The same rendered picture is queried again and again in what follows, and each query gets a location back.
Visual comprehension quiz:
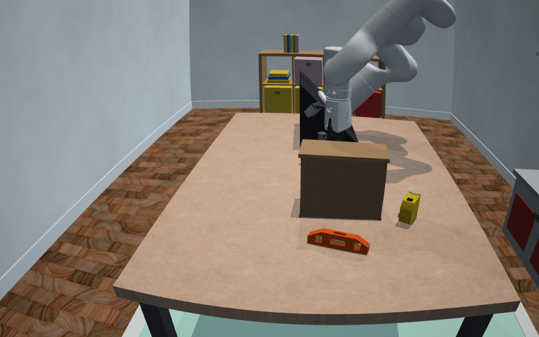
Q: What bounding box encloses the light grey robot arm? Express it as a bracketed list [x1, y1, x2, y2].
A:
[318, 0, 456, 113]

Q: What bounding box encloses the dark brown cabinet with tan top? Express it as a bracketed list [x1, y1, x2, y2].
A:
[298, 139, 390, 221]

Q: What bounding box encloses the orange spirit level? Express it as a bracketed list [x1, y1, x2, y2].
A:
[307, 228, 369, 255]

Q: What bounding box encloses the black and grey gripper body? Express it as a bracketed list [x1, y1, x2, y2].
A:
[325, 96, 351, 133]

